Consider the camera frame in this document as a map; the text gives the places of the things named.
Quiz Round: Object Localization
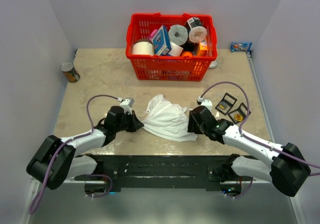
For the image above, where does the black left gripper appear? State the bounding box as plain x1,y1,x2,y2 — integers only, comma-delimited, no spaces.
114,110,144,132

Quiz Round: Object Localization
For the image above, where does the white shirt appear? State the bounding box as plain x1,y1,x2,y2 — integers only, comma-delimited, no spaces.
137,94,198,142

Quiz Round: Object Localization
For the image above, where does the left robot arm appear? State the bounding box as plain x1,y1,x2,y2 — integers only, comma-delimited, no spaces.
26,106,144,190

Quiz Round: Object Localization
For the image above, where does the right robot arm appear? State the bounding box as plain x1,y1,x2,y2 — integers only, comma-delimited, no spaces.
187,106,311,197

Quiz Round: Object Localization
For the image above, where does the black display case left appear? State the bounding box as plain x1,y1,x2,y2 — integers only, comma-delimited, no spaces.
215,92,238,115

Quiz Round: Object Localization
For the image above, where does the black display case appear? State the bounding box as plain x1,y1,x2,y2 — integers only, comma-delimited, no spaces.
215,92,238,115
227,102,251,124

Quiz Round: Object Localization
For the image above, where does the black display case right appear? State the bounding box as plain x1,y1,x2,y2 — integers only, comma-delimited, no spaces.
227,102,251,124

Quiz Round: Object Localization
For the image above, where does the silver round object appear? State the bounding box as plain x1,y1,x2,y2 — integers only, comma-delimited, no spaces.
209,60,219,69

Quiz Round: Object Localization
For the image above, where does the orange fruit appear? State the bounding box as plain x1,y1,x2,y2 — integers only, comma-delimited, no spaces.
180,51,194,58

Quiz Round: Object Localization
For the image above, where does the orange box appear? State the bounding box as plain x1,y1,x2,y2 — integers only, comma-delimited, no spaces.
194,39,208,56

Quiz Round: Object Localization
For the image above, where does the white paper roll left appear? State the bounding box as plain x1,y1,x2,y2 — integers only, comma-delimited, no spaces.
132,39,154,56

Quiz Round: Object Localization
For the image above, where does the tin can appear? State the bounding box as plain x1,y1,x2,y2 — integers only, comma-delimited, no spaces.
60,61,80,83

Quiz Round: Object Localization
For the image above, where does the blue box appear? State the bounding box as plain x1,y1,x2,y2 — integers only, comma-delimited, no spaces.
151,25,172,56

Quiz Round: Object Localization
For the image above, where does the blue candy packet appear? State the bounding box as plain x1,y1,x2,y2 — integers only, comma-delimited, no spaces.
230,42,252,53

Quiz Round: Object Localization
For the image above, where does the pink toilet roll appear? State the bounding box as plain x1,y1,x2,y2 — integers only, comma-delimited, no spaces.
188,26,208,43

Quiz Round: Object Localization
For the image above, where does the grey toilet roll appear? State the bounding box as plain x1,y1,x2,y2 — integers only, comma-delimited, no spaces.
168,25,189,46

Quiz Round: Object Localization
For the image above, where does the pink packet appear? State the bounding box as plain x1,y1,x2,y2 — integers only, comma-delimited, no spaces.
147,29,158,40

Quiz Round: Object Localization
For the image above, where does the red shopping basket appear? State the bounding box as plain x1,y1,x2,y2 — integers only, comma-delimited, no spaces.
125,13,218,81

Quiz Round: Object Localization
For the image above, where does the black cylinder container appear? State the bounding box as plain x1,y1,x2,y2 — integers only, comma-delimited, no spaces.
184,17,204,31

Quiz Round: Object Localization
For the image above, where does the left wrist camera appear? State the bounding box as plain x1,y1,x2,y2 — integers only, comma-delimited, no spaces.
119,98,135,115

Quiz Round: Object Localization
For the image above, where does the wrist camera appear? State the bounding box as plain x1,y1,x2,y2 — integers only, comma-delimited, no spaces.
197,96,213,112
119,98,135,115

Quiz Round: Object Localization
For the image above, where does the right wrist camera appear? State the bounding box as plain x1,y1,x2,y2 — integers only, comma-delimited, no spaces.
197,96,213,112

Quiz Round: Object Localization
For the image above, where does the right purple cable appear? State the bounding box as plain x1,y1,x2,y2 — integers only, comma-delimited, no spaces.
197,81,320,177

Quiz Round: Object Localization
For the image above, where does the purple cable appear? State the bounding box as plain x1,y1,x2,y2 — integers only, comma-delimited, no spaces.
197,81,320,177
28,94,123,214

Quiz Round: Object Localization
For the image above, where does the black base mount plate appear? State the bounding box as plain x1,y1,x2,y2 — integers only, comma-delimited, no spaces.
75,155,250,196

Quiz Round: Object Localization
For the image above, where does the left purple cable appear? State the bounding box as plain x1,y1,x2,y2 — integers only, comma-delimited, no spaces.
28,94,123,214

